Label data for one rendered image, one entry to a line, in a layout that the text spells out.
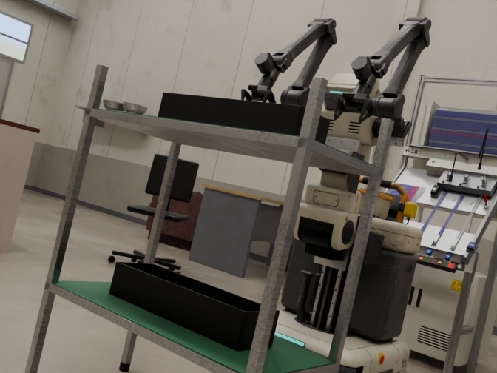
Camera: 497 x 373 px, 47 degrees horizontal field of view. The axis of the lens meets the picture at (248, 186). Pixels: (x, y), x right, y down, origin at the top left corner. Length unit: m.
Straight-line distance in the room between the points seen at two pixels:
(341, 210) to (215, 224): 3.54
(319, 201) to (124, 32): 8.20
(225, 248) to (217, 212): 0.39
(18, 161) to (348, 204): 2.64
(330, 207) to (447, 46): 4.65
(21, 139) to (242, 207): 2.30
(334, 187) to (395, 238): 0.35
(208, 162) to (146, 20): 2.97
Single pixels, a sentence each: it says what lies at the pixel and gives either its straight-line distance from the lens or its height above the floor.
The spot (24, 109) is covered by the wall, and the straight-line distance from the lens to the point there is 11.09.
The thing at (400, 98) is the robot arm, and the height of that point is 1.27.
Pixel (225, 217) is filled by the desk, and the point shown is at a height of 0.53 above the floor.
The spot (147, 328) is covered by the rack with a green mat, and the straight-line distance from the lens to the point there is 1.69.
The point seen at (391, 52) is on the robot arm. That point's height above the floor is 1.42.
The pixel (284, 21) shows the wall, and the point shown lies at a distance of 8.07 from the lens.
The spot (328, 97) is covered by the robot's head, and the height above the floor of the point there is 1.26.
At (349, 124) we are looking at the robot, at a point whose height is 1.16.
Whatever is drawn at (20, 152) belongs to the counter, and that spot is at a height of 0.73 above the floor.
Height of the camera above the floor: 0.77
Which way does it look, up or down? 1 degrees up
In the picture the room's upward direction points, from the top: 13 degrees clockwise
